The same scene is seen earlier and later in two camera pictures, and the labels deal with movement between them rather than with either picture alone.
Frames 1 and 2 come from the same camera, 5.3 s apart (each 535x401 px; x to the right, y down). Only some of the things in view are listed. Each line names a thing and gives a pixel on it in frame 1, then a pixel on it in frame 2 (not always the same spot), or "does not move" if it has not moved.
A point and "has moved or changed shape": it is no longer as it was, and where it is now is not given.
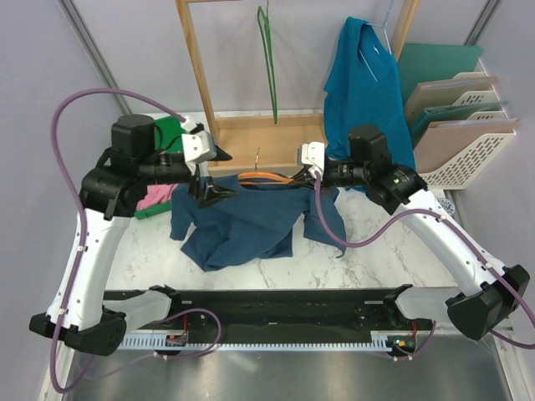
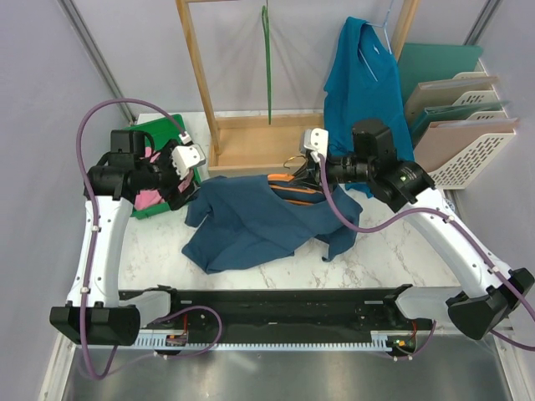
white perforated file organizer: x=461 y=172 does not move
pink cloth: x=156 y=194 does not move
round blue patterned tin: x=447 y=206 does not move
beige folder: x=442 y=94 does not move
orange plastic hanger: x=263 y=175 to x=295 y=190
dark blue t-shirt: x=257 y=224 has moved or changed shape
